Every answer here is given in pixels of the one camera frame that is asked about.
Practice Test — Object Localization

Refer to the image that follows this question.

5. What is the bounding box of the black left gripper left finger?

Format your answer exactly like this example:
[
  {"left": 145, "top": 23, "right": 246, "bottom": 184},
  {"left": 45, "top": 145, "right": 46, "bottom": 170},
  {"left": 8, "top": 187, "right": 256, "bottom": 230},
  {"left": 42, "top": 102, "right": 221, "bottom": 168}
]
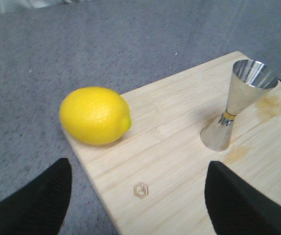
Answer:
[{"left": 0, "top": 158, "right": 72, "bottom": 235}]

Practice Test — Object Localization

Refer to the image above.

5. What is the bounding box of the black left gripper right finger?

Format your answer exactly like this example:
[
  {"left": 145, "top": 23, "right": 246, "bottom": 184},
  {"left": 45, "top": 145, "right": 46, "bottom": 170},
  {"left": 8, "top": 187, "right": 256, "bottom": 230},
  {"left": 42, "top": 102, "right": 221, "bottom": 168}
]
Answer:
[{"left": 205, "top": 161, "right": 281, "bottom": 235}]

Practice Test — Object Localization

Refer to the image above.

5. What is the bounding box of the steel double jigger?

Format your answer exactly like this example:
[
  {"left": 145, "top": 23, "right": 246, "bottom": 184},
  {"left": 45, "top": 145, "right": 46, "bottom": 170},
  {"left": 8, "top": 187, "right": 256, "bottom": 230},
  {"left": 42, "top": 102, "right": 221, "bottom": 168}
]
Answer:
[{"left": 200, "top": 59, "right": 278, "bottom": 151}]

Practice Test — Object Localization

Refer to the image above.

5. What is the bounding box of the light wooden cutting board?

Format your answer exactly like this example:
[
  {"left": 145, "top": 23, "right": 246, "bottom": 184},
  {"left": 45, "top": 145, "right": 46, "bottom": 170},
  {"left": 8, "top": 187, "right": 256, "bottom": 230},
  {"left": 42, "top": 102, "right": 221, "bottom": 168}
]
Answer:
[{"left": 67, "top": 51, "right": 281, "bottom": 235}]

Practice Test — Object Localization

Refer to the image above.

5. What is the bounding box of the yellow lemon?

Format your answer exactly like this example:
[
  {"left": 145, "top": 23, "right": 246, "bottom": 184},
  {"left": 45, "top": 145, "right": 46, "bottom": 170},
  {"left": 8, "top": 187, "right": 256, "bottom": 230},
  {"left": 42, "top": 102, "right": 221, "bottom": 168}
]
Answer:
[{"left": 59, "top": 87, "right": 132, "bottom": 145}]

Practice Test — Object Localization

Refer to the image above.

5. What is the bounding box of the grey curtain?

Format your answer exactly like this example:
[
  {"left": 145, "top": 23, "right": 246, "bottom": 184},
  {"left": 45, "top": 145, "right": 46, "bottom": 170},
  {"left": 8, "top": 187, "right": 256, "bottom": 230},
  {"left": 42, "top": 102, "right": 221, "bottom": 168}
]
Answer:
[{"left": 0, "top": 0, "right": 82, "bottom": 14}]

